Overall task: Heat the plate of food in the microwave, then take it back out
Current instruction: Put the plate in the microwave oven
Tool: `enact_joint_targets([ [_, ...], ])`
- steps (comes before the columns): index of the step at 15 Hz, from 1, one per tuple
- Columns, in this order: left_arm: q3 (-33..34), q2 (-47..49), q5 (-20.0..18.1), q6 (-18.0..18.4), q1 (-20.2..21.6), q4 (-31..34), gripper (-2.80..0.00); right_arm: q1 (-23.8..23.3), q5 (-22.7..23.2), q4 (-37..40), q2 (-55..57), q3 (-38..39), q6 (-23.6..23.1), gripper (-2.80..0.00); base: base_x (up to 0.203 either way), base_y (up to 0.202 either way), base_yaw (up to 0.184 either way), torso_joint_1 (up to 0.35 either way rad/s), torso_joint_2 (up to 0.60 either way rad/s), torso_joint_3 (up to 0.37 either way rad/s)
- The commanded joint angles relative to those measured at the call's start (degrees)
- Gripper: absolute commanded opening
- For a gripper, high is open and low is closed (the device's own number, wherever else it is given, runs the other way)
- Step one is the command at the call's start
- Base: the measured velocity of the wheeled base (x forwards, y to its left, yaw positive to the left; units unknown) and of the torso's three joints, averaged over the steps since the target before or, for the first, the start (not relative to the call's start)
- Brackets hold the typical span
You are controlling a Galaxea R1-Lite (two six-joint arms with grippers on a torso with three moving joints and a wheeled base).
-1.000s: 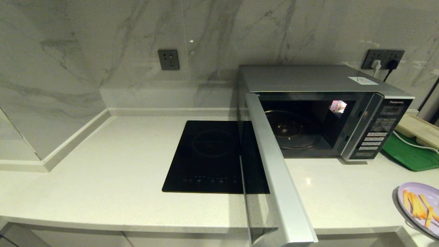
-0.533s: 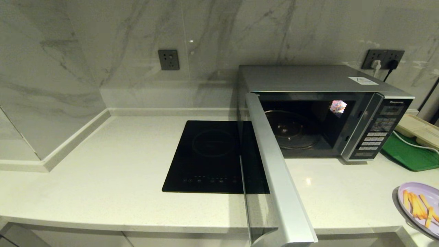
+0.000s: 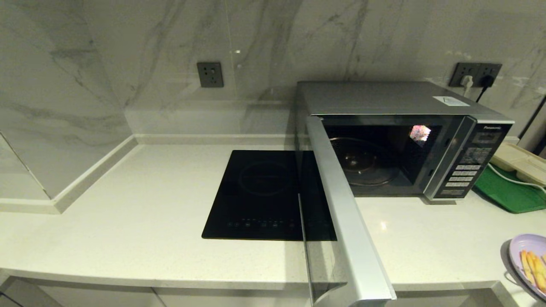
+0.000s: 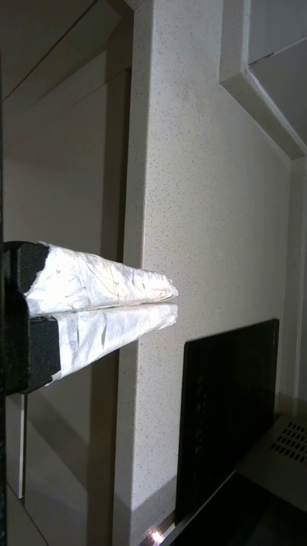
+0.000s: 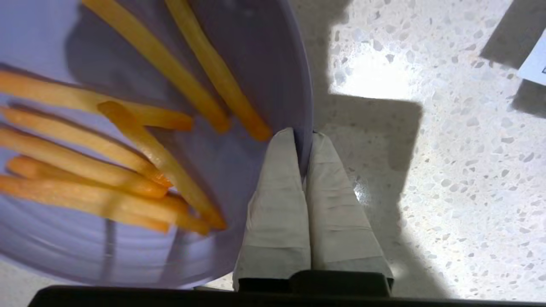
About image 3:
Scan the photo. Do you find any black glass microwave door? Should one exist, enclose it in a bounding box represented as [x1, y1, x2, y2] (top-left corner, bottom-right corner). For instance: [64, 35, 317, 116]
[296, 116, 397, 307]

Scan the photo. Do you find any purple plate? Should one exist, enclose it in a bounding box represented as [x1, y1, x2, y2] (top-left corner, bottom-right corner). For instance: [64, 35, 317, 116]
[509, 234, 546, 301]

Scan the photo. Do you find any silver microwave oven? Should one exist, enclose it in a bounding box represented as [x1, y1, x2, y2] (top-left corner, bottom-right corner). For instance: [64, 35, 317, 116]
[294, 81, 515, 202]

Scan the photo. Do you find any black induction cooktop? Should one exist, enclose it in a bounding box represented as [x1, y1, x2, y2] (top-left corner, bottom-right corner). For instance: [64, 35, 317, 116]
[201, 150, 319, 242]

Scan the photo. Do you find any white label sticker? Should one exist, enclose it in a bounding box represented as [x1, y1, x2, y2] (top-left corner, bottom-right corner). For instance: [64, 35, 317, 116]
[432, 96, 470, 107]

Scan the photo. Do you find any green cutting board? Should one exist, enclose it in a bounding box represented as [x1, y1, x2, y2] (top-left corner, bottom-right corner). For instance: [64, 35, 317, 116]
[473, 164, 546, 214]

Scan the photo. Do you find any grey corner cabinet panel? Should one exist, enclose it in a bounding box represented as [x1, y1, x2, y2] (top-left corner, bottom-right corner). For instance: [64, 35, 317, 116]
[0, 277, 64, 307]

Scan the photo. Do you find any grey single wall socket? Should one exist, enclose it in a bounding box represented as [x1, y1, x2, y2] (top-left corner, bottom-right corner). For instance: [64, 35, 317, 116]
[197, 62, 224, 88]

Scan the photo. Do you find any grey double wall socket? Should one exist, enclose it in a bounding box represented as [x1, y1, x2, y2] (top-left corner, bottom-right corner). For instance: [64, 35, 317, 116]
[449, 63, 502, 88]

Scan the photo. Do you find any white power cable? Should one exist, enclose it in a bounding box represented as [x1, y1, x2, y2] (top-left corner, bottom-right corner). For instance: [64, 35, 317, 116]
[486, 163, 546, 187]

